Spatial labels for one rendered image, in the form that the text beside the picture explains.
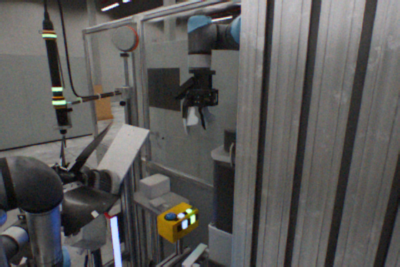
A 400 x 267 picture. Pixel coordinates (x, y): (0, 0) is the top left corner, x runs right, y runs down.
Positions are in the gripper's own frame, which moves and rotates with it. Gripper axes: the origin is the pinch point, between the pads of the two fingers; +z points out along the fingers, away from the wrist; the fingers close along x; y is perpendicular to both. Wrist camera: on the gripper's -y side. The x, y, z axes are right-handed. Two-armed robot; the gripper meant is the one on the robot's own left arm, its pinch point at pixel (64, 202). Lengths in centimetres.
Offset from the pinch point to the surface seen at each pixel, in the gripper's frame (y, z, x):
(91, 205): -10.9, -0.6, 1.9
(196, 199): -42, 62, 37
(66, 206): -0.9, -1.0, 1.4
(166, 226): -36.7, 6.4, 17.3
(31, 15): 727, 995, -371
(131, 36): -11, 80, -71
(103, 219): -3.6, 16.7, 19.1
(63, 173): 7.8, 13.7, -6.5
